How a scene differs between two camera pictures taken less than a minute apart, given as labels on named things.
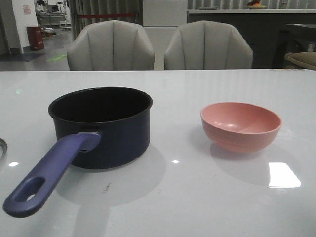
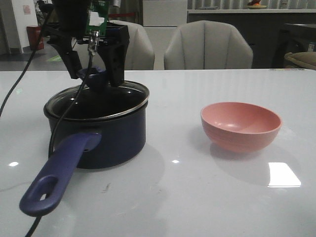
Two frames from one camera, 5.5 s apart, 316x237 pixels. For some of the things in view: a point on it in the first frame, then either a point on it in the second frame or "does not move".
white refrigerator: x=162 y=19 does not move
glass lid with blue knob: x=3 y=149 -> x=97 y=98
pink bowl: x=240 y=127 does not move
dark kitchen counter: x=271 y=33 does not move
